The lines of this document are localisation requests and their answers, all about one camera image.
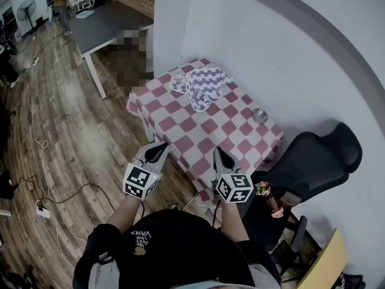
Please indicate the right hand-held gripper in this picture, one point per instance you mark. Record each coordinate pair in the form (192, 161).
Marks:
(234, 188)

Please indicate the person's left forearm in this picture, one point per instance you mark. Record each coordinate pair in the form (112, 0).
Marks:
(123, 212)

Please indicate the yellow wooden desk board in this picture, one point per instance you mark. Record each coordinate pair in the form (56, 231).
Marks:
(329, 263)

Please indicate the purple white checkered cloth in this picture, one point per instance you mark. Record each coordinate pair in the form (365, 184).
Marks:
(204, 83)

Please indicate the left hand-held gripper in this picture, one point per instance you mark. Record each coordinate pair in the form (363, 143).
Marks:
(136, 181)

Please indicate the white power strip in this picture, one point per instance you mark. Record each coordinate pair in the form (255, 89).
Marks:
(35, 61)
(43, 213)

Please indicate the black standing fan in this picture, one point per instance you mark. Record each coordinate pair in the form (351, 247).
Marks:
(26, 9)

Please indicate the brown box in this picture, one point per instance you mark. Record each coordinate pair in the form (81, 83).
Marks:
(290, 198)

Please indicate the red white checked tablecloth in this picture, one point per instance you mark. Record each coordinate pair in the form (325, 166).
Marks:
(192, 125)

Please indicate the black metal rack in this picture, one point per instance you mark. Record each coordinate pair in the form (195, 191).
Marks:
(300, 251)

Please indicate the grey table with white legs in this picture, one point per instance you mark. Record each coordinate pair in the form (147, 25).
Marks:
(102, 26)

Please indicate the black mesh office chair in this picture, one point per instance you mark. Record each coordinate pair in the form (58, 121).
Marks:
(309, 167)

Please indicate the person's right forearm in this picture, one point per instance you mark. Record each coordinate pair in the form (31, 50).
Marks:
(233, 221)

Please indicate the white flat board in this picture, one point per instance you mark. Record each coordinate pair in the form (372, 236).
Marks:
(85, 14)

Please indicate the person's black shirt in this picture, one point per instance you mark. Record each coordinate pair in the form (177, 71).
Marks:
(180, 251)

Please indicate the pink vase with flowers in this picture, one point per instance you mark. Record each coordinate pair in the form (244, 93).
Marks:
(274, 205)

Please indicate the round metal ashtray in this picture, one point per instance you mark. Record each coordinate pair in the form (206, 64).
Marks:
(260, 116)

